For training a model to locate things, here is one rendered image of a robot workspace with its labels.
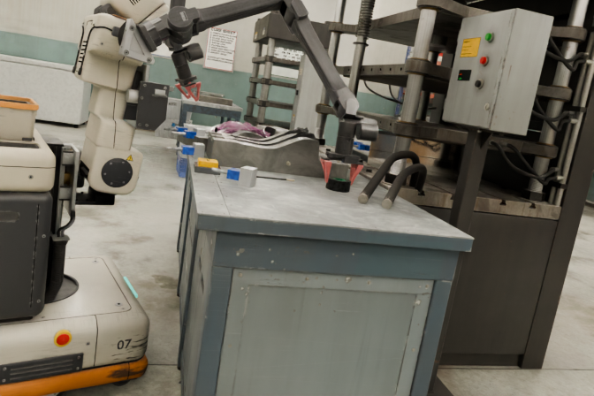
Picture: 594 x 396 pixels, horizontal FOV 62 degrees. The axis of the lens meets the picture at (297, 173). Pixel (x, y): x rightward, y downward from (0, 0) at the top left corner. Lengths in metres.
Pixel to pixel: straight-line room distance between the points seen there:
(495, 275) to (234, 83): 7.33
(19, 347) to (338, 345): 0.94
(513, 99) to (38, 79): 7.43
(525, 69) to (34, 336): 1.76
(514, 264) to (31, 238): 1.90
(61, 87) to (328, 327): 7.41
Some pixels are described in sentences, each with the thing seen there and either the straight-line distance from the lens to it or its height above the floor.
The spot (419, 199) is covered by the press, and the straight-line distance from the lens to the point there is 2.05.
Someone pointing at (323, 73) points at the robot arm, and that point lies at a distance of 1.64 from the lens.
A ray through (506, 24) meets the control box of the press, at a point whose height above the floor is 1.42.
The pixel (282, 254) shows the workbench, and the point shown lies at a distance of 1.17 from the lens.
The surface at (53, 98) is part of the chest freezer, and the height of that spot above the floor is 0.41.
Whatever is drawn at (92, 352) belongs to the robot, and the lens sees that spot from 1.79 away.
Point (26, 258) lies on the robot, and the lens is 1.65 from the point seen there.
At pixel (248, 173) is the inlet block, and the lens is 1.41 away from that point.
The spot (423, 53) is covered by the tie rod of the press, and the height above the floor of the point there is 1.32.
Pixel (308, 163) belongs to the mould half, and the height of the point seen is 0.85.
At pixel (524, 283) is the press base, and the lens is 2.47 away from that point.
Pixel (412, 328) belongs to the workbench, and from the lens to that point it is 1.39.
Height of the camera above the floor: 1.09
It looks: 9 degrees down
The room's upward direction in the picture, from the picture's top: 9 degrees clockwise
